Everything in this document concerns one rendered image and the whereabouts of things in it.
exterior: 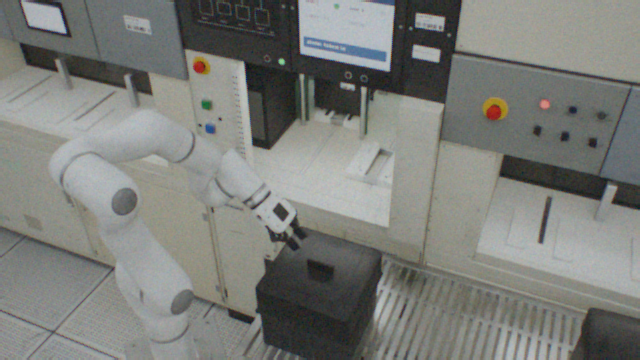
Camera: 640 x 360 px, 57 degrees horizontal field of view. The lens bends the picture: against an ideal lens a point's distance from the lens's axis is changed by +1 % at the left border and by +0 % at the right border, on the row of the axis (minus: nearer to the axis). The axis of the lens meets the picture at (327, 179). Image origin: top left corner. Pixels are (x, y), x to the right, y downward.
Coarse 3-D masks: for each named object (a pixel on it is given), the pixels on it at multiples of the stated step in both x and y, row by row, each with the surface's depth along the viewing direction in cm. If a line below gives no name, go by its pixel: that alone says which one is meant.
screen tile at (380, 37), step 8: (352, 8) 161; (360, 8) 160; (368, 8) 159; (376, 8) 158; (352, 16) 162; (360, 16) 161; (368, 16) 160; (376, 16) 159; (384, 24) 160; (352, 32) 165; (360, 32) 164; (368, 32) 163; (376, 32) 162; (384, 32) 161; (352, 40) 167; (360, 40) 165; (368, 40) 165; (376, 40) 163; (384, 40) 163
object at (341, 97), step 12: (324, 84) 244; (336, 84) 241; (348, 84) 239; (324, 96) 247; (336, 96) 245; (348, 96) 242; (360, 96) 240; (372, 96) 261; (324, 108) 251; (336, 108) 248; (348, 108) 246; (360, 108) 243; (348, 120) 250
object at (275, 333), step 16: (272, 320) 171; (368, 320) 184; (272, 336) 176; (288, 336) 172; (304, 336) 169; (320, 336) 165; (288, 352) 177; (304, 352) 174; (320, 352) 170; (336, 352) 167; (352, 352) 174
